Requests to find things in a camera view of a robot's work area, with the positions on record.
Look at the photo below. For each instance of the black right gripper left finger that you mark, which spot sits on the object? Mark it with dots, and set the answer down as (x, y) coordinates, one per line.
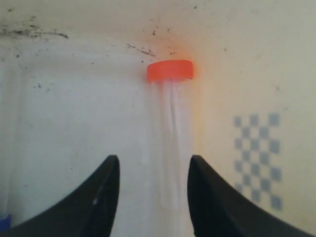
(89, 211)

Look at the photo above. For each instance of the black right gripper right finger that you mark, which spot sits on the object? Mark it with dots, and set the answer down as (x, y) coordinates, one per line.
(219, 210)

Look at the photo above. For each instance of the blue-capped clear tube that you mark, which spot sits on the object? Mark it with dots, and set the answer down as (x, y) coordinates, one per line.
(5, 222)

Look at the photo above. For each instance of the small cream plastic bin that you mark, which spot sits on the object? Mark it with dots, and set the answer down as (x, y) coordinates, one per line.
(74, 89)

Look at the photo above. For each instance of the orange-capped clear tube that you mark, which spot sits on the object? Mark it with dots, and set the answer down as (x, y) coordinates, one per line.
(170, 82)

